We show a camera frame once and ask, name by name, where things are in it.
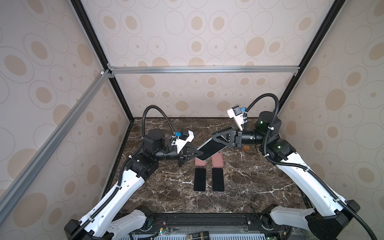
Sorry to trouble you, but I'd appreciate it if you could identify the red sweet pepper spice jar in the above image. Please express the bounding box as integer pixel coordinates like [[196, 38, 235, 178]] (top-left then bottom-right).
[[243, 145, 251, 153]]

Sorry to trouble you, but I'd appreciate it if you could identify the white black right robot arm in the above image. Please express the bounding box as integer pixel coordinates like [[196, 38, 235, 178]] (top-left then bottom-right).
[[212, 106, 360, 240]]

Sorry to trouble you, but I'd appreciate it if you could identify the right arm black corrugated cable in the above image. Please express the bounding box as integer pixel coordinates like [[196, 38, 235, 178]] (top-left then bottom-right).
[[244, 92, 379, 240]]

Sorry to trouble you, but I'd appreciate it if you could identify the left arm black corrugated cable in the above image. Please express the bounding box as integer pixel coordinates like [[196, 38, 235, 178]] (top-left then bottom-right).
[[68, 104, 176, 240]]

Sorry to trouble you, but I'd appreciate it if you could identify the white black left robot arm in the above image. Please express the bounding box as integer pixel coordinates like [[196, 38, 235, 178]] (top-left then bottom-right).
[[65, 129, 200, 240]]

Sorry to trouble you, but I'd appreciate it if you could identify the dark bottle at front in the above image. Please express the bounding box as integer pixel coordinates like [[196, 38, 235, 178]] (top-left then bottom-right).
[[186, 231, 210, 240]]

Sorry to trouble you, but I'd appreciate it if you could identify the black corner frame post right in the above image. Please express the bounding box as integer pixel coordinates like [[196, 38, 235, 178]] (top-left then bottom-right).
[[279, 0, 347, 112]]

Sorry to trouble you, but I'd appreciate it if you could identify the pink phone case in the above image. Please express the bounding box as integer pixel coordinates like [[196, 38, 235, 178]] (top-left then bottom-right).
[[195, 158, 207, 167], [212, 152, 224, 168]]

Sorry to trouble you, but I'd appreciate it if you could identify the light blue cased phone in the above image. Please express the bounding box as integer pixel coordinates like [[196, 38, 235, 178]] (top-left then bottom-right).
[[197, 136, 228, 161]]

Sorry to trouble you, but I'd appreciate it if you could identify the black corner frame post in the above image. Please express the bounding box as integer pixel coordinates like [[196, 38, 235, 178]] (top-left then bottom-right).
[[70, 0, 135, 122], [279, 0, 347, 112]]

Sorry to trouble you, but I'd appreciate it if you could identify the diagonal aluminium rail left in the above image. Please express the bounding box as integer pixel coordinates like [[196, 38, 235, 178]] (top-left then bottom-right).
[[1, 69, 111, 225]]

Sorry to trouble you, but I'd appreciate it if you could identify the horizontal aluminium rail back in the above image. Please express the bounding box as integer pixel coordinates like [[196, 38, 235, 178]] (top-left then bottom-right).
[[110, 66, 300, 75]]

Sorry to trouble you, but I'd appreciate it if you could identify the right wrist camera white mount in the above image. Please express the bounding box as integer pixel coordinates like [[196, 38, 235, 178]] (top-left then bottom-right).
[[227, 106, 248, 131]]

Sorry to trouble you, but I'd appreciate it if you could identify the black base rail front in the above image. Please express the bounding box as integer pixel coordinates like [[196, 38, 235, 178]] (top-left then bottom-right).
[[119, 212, 337, 240]]

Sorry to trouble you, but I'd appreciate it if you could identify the phone with black screen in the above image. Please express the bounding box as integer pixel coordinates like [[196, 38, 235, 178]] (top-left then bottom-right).
[[212, 168, 225, 192]]

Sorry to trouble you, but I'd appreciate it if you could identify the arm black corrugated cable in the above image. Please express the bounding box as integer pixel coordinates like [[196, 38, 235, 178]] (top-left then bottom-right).
[[68, 104, 176, 240], [244, 92, 379, 240]]

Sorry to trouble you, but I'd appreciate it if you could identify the black corner frame post left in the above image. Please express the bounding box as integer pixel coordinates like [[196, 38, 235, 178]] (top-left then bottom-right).
[[70, 0, 135, 122]]

